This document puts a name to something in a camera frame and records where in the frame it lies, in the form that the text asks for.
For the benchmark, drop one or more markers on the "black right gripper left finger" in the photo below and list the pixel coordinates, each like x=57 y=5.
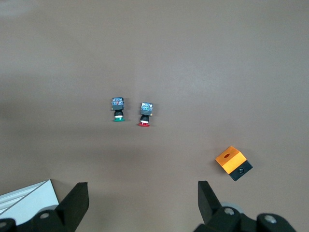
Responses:
x=72 y=207

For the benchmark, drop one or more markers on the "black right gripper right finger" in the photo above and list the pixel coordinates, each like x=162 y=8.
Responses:
x=210 y=207

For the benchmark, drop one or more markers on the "green push button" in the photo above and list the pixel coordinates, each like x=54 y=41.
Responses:
x=117 y=104

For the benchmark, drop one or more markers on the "red push button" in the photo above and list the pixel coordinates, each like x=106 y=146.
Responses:
x=146 y=108

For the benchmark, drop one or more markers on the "orange box black base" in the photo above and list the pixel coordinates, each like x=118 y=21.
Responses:
x=229 y=158

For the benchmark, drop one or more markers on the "brown table cover sheet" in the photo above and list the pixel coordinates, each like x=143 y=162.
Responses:
x=154 y=60

